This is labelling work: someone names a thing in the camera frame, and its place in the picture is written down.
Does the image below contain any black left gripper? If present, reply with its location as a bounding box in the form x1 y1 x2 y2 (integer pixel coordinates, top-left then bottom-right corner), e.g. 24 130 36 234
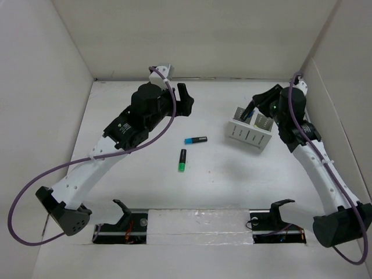
145 83 193 132

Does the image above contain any blue cap highlighter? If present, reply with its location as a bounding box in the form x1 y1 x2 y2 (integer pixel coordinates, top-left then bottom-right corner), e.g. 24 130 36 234
184 136 208 145

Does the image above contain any green cap highlighter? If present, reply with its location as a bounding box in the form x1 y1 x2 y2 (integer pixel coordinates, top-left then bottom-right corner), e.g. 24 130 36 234
178 149 187 173

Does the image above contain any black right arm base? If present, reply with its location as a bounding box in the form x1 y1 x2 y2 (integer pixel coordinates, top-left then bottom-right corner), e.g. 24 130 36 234
245 199 307 244

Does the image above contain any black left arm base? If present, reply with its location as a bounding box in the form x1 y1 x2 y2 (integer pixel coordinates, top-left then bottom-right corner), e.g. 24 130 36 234
92 199 149 245

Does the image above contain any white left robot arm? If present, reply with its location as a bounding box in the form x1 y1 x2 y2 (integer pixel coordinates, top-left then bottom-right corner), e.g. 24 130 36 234
35 83 194 236

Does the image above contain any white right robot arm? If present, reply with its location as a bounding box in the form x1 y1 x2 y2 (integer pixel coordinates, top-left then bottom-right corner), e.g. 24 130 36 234
241 85 371 248

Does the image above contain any white desk organizer box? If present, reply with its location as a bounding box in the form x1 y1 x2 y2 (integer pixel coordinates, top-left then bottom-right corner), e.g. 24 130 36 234
226 107 274 151

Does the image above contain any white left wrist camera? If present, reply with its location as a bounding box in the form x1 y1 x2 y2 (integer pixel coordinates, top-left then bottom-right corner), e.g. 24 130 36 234
149 63 174 84

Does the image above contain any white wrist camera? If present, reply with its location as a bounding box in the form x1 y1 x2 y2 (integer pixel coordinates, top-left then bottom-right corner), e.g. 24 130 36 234
149 63 174 84
293 76 308 96

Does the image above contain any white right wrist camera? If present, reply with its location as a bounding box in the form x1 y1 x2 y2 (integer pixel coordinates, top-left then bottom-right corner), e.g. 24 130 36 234
293 76 308 96

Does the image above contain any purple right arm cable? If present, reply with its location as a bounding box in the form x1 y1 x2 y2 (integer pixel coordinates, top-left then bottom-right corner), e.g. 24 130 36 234
289 71 370 266

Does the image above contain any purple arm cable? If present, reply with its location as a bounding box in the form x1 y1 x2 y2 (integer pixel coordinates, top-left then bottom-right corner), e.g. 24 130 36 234
7 66 177 247
289 71 370 266

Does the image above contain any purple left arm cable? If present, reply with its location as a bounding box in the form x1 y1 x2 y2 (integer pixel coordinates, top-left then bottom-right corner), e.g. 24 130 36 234
7 66 177 247

